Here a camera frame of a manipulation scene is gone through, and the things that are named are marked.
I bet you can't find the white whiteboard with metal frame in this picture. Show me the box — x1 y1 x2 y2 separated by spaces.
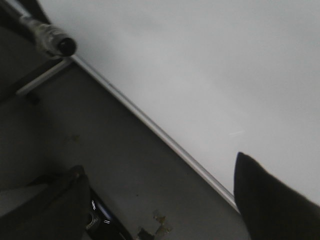
39 0 320 206

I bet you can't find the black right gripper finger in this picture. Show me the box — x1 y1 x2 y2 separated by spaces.
233 152 320 240

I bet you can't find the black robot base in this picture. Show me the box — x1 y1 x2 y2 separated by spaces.
0 165 133 240

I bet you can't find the whiteboard stand metal leg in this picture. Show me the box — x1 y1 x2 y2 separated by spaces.
15 58 73 96

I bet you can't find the black whiteboard marker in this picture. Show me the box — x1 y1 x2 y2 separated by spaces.
19 15 77 58

